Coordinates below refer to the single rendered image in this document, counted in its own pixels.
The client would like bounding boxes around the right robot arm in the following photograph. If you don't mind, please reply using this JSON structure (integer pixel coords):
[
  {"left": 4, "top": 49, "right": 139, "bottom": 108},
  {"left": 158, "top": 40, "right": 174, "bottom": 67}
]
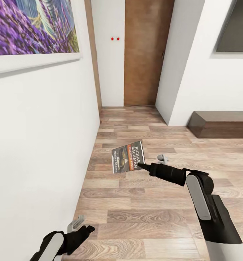
[{"left": 138, "top": 154, "right": 243, "bottom": 261}]

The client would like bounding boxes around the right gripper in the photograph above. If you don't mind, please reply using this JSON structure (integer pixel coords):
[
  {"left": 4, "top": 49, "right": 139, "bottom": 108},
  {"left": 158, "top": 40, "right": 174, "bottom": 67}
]
[{"left": 138, "top": 163, "right": 174, "bottom": 182}]

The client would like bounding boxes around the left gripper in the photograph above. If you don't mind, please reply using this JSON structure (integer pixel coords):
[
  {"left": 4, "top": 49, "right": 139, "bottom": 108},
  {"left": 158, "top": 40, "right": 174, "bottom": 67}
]
[{"left": 67, "top": 225, "right": 95, "bottom": 256}]

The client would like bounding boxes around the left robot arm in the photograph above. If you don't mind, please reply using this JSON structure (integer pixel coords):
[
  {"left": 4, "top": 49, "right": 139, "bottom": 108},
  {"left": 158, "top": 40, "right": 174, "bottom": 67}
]
[{"left": 30, "top": 214, "right": 95, "bottom": 261}]

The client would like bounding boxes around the hardback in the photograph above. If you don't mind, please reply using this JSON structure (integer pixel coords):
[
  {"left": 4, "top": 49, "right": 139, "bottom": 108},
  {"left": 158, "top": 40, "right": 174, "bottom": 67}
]
[{"left": 112, "top": 141, "right": 146, "bottom": 174}]

